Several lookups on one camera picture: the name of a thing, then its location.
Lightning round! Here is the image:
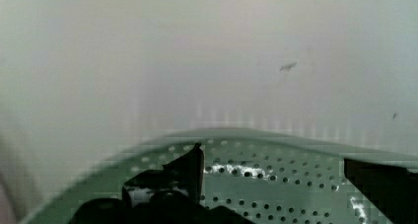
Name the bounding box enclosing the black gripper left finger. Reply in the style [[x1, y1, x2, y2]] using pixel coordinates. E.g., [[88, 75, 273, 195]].
[[68, 143, 253, 224]]

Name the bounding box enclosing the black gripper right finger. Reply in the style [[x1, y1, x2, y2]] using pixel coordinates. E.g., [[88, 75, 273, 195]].
[[344, 159, 418, 224]]

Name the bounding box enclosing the green plastic strainer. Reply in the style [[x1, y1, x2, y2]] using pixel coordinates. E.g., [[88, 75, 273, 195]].
[[22, 128, 417, 224]]

